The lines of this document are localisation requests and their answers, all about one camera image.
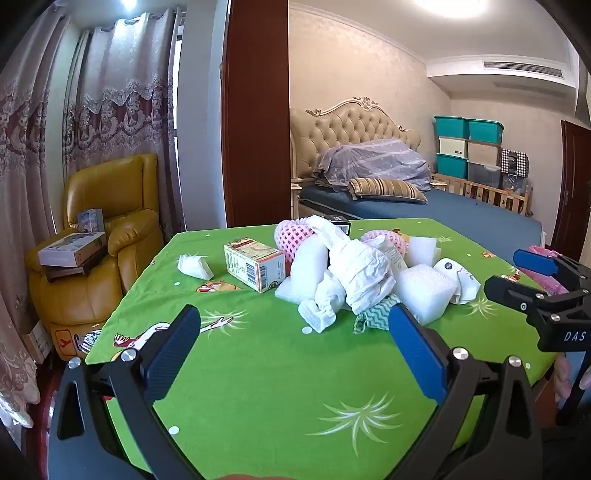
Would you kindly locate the black white checkered bag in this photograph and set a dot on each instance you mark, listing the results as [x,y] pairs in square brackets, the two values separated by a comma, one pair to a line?
[515,161]

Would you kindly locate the brown cardboard box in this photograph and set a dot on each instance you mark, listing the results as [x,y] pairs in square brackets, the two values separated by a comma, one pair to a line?
[37,344]

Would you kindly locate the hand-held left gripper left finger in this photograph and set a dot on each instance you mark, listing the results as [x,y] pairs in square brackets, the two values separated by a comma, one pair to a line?
[173,350]

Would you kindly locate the lace patterned curtain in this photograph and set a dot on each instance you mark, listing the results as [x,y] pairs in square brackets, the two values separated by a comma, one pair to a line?
[23,115]
[124,92]

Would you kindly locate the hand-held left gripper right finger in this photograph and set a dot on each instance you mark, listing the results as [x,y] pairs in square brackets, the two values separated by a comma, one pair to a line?
[418,355]

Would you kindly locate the teal storage bin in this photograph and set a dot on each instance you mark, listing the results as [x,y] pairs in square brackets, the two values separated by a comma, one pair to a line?
[485,130]
[450,127]
[452,165]

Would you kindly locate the white tissue packet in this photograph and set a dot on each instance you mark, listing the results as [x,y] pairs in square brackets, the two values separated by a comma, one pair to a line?
[194,266]

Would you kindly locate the dark wooden tray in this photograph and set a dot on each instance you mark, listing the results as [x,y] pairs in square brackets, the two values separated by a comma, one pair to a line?
[64,272]

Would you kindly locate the beige storage bin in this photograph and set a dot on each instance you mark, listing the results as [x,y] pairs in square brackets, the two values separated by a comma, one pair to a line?
[484,152]

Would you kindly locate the blue bed mattress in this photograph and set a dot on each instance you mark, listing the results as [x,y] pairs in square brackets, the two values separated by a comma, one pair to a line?
[461,210]

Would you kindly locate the small blue printed box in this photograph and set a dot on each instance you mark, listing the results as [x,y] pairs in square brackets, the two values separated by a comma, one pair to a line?
[90,220]

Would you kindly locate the beige tufted headboard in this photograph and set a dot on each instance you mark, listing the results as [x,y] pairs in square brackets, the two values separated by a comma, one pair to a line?
[351,127]

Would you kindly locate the grey translucent storage bin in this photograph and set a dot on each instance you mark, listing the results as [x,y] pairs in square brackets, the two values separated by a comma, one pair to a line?
[484,171]

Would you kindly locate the small white foam block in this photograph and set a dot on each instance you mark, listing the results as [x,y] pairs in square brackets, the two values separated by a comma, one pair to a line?
[425,249]

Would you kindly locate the brown wooden door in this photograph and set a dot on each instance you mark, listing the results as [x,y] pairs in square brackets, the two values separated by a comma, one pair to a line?
[575,184]

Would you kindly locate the green wavy patterned cloth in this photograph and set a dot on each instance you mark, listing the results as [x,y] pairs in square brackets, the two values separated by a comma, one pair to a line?
[374,318]

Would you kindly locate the crumpled white plastic bag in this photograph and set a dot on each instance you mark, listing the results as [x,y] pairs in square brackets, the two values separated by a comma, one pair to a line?
[360,267]

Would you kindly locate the round ceiling lamp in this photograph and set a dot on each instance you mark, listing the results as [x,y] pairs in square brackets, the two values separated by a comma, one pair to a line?
[448,2]

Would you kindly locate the ceiling air vent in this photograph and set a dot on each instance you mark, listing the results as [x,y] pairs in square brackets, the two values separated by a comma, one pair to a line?
[521,68]

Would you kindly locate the beige printed carton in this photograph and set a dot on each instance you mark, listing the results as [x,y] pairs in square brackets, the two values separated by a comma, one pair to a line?
[258,272]

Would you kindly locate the black cardboard box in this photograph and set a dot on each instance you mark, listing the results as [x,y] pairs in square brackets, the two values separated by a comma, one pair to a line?
[341,226]

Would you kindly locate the flat white printed box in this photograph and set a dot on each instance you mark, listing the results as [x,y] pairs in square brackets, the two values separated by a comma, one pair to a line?
[71,249]

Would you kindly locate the yellow leather armchair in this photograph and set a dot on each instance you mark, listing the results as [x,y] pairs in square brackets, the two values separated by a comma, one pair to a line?
[129,230]

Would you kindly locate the white storage bin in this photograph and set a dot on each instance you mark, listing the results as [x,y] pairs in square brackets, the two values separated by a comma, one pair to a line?
[452,145]

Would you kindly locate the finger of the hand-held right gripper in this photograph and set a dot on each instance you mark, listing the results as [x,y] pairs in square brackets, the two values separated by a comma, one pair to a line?
[508,288]
[533,261]

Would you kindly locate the large pink foam fruit net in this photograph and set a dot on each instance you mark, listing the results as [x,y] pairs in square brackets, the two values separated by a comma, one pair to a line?
[291,237]

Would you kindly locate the purple grey quilt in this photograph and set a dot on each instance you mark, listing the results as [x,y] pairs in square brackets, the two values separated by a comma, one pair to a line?
[374,161]

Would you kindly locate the small pink foam fruit net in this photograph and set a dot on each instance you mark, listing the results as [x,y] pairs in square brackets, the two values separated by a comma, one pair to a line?
[378,237]

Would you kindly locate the striped pillow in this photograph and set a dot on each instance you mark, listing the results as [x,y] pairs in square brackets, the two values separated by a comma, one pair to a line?
[388,188]

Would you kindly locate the person's right hand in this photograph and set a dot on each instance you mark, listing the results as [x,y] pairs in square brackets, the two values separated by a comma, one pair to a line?
[561,378]

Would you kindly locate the bin with pink plastic bag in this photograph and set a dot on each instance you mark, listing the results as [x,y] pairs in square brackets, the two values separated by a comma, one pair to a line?
[540,250]

